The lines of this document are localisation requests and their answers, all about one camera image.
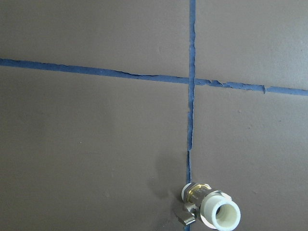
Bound brown paper table mat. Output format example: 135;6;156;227
0;0;308;231

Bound brass PPR valve white ends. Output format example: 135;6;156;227
174;182;241;231

